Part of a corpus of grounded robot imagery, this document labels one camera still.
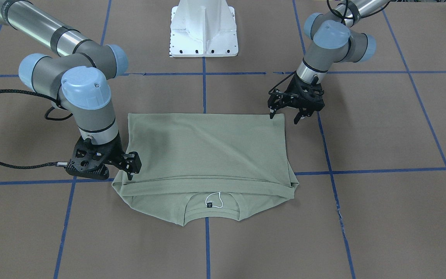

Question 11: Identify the olive green long-sleeve shirt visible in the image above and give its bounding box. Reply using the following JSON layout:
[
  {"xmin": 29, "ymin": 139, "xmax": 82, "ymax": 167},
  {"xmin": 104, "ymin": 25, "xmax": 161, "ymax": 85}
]
[{"xmin": 112, "ymin": 113, "xmax": 299, "ymax": 226}]

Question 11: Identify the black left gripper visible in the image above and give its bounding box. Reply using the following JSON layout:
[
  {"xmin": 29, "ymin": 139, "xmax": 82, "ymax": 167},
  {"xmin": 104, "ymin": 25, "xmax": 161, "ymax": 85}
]
[{"xmin": 268, "ymin": 74, "xmax": 324, "ymax": 125}]

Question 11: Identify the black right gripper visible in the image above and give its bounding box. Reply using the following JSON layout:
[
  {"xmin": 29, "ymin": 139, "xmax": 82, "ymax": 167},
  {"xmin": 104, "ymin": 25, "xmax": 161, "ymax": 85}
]
[{"xmin": 67, "ymin": 134, "xmax": 142, "ymax": 181}]

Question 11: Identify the black braided cable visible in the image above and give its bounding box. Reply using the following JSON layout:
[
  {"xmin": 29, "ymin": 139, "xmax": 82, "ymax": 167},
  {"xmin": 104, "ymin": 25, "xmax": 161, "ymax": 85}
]
[
  {"xmin": 327, "ymin": 0, "xmax": 357, "ymax": 22},
  {"xmin": 0, "ymin": 90, "xmax": 72, "ymax": 170}
]

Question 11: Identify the white string tag loop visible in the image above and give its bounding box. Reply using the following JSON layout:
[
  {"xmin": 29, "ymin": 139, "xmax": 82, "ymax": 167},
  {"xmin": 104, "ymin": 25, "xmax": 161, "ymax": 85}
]
[{"xmin": 204, "ymin": 192, "xmax": 224, "ymax": 208}]

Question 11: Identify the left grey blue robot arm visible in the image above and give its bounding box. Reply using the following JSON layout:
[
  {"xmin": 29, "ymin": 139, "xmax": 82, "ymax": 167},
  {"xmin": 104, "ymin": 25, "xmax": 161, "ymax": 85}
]
[{"xmin": 267, "ymin": 0, "xmax": 389, "ymax": 124}]

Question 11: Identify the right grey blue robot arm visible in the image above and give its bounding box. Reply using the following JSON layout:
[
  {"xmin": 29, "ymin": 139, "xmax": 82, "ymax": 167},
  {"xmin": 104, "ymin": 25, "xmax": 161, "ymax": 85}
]
[{"xmin": 0, "ymin": 0, "xmax": 142, "ymax": 180}]

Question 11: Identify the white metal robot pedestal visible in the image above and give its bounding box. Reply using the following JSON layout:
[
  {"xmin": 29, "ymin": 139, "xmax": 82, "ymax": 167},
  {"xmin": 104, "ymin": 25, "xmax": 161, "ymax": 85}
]
[{"xmin": 169, "ymin": 0, "xmax": 239, "ymax": 58}]

